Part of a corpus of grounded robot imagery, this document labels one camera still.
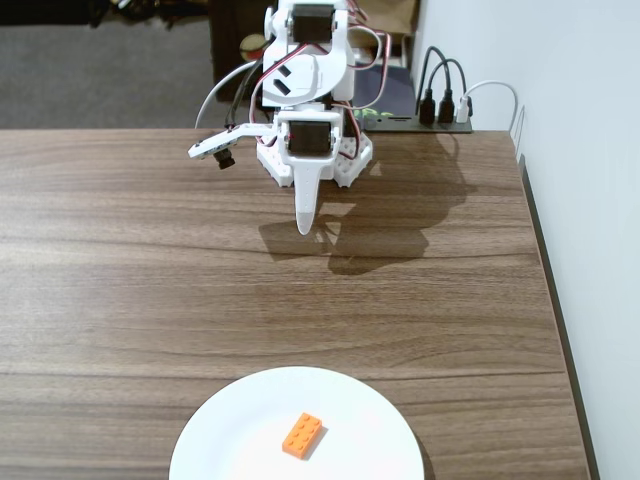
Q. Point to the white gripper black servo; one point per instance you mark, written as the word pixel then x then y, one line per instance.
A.
pixel 306 139

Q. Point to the orange lego brick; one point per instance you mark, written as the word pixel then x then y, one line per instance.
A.
pixel 301 435

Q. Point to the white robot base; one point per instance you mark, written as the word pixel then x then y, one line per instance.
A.
pixel 357 160

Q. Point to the white round plate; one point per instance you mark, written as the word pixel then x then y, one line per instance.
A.
pixel 240 440

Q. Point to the dark blue box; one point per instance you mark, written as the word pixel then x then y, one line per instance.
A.
pixel 395 95

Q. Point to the black usb hub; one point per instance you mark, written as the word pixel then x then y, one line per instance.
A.
pixel 425 127

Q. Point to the beige cardboard box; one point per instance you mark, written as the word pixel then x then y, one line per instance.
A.
pixel 370 52

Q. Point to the round red yellow object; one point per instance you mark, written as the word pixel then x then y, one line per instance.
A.
pixel 251 45

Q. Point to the dark wooden cabinet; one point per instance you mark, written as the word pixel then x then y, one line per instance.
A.
pixel 230 50

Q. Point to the black low furniture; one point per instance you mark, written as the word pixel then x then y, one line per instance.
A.
pixel 75 10

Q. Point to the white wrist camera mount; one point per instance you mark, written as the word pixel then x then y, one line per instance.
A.
pixel 215 142

